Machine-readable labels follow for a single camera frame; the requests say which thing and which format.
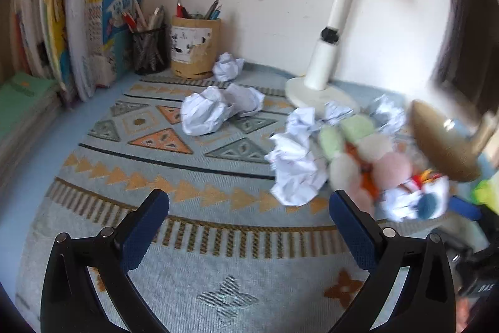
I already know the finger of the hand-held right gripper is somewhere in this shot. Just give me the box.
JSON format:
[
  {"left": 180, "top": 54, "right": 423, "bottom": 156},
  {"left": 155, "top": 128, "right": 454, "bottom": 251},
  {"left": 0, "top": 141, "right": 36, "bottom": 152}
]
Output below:
[{"left": 448, "top": 198, "right": 482, "bottom": 221}]

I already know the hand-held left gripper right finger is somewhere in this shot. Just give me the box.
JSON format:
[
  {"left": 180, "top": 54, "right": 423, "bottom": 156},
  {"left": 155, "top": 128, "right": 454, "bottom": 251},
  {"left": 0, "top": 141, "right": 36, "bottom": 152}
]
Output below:
[{"left": 328, "top": 190, "right": 458, "bottom": 333}]

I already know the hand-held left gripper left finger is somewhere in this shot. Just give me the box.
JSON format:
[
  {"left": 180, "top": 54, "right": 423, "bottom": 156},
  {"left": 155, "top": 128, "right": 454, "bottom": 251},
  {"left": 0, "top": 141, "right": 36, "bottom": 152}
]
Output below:
[{"left": 40, "top": 189, "right": 170, "bottom": 333}]

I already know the brown woven basket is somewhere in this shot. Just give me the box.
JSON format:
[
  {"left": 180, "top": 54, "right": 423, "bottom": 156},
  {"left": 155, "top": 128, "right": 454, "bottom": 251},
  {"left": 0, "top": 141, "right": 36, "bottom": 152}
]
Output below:
[{"left": 411, "top": 99, "right": 497, "bottom": 182}]

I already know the pastel pompom plush toy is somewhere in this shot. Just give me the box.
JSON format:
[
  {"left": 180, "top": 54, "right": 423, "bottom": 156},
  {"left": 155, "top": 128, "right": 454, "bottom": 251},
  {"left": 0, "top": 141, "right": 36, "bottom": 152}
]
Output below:
[{"left": 317, "top": 115, "right": 453, "bottom": 222}]

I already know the lime green packet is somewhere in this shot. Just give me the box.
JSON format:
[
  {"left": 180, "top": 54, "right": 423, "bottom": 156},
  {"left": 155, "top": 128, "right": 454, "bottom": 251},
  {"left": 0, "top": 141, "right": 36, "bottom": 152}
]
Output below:
[{"left": 473, "top": 179, "right": 499, "bottom": 208}]

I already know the patterned woven mat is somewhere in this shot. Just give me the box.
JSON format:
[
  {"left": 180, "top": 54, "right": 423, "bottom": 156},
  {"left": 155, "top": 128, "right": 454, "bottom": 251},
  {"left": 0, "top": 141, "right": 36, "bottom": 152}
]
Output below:
[{"left": 16, "top": 60, "right": 499, "bottom": 333}]

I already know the stack of green books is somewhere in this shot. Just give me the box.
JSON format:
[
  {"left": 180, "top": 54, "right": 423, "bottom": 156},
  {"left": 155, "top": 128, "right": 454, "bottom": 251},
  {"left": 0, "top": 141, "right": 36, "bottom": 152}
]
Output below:
[{"left": 0, "top": 71, "right": 63, "bottom": 166}]

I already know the white desk lamp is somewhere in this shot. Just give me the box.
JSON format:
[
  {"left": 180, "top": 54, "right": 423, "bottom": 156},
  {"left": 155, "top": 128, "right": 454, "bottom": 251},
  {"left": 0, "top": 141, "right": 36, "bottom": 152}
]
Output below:
[{"left": 284, "top": 0, "right": 441, "bottom": 114}]

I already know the black monitor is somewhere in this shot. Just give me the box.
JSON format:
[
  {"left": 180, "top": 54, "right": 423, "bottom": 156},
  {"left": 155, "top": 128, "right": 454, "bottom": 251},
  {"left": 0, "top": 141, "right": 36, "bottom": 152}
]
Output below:
[{"left": 437, "top": 0, "right": 499, "bottom": 111}]

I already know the black mesh pen holder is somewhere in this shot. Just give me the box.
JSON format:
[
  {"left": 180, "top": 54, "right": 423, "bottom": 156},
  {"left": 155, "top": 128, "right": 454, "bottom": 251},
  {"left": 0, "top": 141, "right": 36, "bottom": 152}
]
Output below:
[{"left": 130, "top": 25, "right": 169, "bottom": 75}]

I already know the tan cardboard pen holder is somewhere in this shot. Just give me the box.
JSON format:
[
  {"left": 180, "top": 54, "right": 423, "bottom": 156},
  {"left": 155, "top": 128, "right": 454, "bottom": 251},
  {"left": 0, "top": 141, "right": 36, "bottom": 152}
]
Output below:
[{"left": 170, "top": 15, "right": 221, "bottom": 80}]

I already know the row of upright books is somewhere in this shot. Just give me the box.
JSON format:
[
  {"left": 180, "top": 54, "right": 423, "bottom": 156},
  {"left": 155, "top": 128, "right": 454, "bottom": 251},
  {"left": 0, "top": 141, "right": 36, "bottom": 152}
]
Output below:
[{"left": 12, "top": 0, "right": 145, "bottom": 103}]

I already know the bunch of pens and pencils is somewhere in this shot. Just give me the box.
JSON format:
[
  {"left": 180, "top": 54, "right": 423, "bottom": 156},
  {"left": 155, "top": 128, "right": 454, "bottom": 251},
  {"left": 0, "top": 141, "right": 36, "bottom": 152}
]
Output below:
[
  {"left": 175, "top": 0, "right": 223, "bottom": 21},
  {"left": 121, "top": 0, "right": 166, "bottom": 33}
]

